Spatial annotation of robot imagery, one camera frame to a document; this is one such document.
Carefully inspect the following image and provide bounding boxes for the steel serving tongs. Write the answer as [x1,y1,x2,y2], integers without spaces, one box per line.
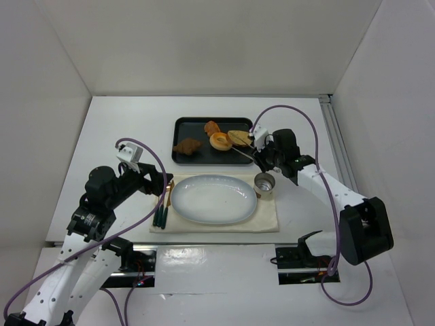
[232,142,258,163]

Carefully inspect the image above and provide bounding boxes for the sliced seeded bread loaf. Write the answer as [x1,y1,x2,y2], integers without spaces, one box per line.
[226,130,252,147]

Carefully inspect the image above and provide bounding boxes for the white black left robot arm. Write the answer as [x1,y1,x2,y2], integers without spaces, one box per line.
[4,163,173,325]

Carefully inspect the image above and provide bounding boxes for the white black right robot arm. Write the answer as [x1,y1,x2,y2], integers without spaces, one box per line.
[249,126,394,266]

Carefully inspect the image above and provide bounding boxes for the steel cup with cream sleeve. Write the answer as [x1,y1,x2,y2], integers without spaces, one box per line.
[254,173,276,200]

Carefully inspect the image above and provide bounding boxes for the brown chocolate croissant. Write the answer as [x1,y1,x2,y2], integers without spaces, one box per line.
[173,138,203,156]

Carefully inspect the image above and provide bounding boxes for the cream cloth placemat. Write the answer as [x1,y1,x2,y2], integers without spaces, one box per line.
[150,173,279,234]

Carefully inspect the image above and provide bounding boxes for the orange glazed bagel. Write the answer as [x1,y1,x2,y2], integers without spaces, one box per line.
[209,132,232,151]

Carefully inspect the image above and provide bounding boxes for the black baking tray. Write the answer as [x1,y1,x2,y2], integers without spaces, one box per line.
[171,117,253,166]

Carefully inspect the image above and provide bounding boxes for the pale blue oval plate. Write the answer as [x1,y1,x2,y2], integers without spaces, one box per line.
[171,175,257,225]

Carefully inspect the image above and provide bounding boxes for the orange-brown pastry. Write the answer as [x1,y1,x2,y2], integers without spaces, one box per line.
[204,121,221,138]

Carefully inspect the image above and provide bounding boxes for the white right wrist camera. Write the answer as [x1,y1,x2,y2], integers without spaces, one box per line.
[249,124,269,152]

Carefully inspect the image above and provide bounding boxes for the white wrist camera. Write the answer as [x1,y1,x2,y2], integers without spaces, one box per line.
[116,143,143,171]
[249,124,269,152]

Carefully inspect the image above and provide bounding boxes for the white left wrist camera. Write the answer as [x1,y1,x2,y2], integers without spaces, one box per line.
[116,143,143,171]

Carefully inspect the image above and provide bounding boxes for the gold knife green handle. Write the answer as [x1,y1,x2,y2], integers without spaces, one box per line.
[160,180,175,230]

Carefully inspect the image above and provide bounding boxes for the gold spoon green handle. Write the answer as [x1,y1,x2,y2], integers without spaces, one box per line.
[152,204,163,227]

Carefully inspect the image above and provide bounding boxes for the gold fork green handle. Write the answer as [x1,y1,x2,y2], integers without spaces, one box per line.
[153,188,169,228]

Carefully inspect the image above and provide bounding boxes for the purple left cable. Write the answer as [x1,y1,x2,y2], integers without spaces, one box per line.
[0,137,167,326]

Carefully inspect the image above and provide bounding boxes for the purple cable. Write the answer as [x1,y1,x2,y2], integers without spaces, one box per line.
[0,137,167,326]
[251,104,374,306]

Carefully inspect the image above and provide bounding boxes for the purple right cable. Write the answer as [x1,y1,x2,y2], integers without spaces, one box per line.
[251,104,374,306]

